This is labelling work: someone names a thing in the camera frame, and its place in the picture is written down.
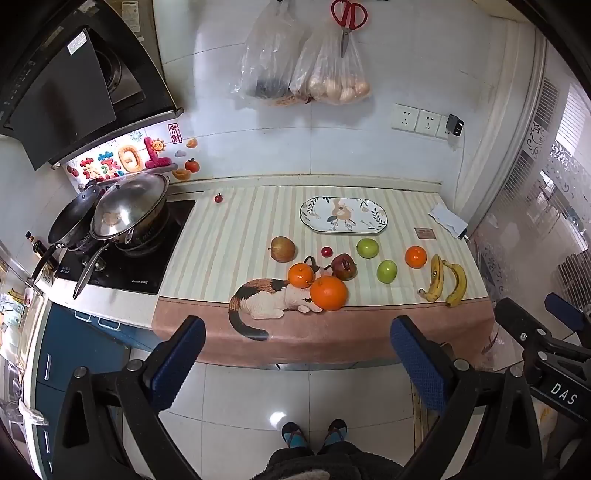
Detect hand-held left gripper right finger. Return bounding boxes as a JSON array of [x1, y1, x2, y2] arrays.
[[390, 315, 546, 480]]

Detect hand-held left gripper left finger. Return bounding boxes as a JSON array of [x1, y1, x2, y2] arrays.
[[46, 315, 207, 480]]

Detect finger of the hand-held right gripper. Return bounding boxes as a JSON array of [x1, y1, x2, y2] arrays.
[[494, 298, 555, 365], [544, 292, 591, 335]]

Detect yellow banana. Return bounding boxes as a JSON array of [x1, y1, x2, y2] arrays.
[[442, 261, 468, 308]]

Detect brown spotted banana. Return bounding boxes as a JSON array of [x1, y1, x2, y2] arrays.
[[418, 254, 445, 303]]

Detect large orange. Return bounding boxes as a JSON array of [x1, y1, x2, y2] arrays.
[[309, 275, 348, 311]]

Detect dark red glossy apple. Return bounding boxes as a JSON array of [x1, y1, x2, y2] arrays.
[[331, 253, 358, 281]]

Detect small orange tangerine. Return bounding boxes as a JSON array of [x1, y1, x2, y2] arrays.
[[287, 263, 315, 289]]

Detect brownish red apple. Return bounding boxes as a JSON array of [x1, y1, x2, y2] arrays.
[[270, 235, 296, 263]]

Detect oval floral ceramic plate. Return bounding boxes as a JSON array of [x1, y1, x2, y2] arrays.
[[299, 196, 389, 234]]

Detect frosted glass sliding door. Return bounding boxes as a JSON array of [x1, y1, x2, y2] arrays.
[[471, 46, 591, 324]]

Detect black glass cooktop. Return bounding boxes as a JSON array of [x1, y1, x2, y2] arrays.
[[54, 198, 197, 296]]

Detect person's right foot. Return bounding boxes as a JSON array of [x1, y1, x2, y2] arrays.
[[323, 419, 348, 448]]

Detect person's foot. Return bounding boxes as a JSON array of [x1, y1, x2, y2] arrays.
[[281, 422, 309, 450], [323, 419, 348, 448]]

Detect white folded cloth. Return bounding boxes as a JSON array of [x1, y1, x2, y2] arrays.
[[428, 204, 469, 238]]

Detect blue kitchen cabinet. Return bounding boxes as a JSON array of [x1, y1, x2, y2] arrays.
[[28, 300, 158, 480]]

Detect person's dark fleece clothing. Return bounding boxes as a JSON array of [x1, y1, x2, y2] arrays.
[[265, 442, 407, 480]]

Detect person's left foot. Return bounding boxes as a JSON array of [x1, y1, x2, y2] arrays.
[[281, 422, 309, 450]]

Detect steel wok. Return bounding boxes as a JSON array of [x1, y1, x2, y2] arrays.
[[74, 203, 170, 300]]

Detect steel wok lid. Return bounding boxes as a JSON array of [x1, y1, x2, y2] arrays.
[[91, 174, 169, 240]]

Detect black frying pan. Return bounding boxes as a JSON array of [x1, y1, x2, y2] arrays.
[[31, 182, 101, 283]]

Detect dark sauce bottle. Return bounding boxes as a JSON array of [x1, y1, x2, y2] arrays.
[[25, 231, 58, 278]]

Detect clear bag with pale produce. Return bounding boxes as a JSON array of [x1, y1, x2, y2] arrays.
[[291, 25, 372, 106]]

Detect black range hood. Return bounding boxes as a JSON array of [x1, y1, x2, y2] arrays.
[[0, 0, 185, 171]]

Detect clear bag with dark contents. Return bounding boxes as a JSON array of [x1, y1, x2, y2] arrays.
[[231, 0, 315, 100]]

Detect colourful wall stickers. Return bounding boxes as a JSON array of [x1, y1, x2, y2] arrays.
[[67, 122, 200, 183]]

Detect white wall socket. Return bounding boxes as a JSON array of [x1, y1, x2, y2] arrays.
[[416, 109, 445, 137], [392, 104, 420, 132]]

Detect red handled scissors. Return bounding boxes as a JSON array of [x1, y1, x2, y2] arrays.
[[330, 0, 369, 58]]

